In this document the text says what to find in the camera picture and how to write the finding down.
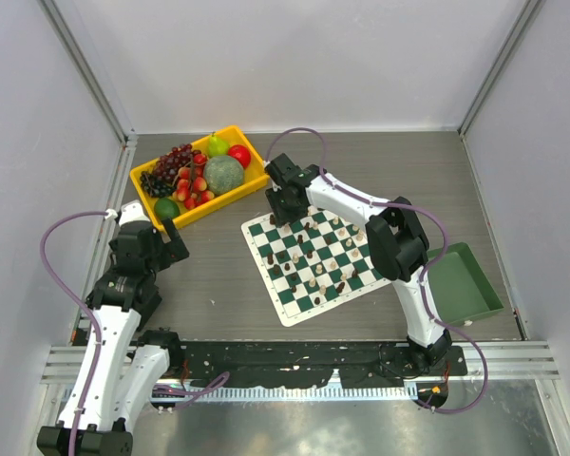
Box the red apple in tray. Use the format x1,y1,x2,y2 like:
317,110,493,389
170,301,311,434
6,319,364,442
227,144,251,169

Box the green white chess board mat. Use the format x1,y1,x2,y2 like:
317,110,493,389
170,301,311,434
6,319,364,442
241,206,390,327

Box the green avocado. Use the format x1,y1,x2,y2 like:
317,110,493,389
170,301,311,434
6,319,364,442
154,198,181,221

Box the dark purple grape bunch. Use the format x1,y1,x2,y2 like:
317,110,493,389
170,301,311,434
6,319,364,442
152,143,193,185

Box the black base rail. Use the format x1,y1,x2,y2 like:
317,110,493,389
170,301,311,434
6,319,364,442
164,341,468,390

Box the green plastic tray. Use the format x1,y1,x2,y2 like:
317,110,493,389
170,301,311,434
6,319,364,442
428,242,504,326

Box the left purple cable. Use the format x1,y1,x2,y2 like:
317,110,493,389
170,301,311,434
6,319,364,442
39,210,120,456

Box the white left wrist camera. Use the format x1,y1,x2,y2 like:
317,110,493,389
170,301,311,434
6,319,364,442
104,199,151,227

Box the black grape bunch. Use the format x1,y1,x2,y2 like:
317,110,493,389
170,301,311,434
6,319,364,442
140,171,175,199

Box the green pear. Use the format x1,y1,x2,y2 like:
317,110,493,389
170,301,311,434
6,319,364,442
206,132,230,159

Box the green netted melon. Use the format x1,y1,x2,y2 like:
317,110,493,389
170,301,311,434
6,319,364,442
204,155,244,196

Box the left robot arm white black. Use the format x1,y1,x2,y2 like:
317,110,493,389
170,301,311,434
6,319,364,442
37,216,189,455

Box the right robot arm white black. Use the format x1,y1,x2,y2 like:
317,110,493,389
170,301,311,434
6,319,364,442
264,154,451,374

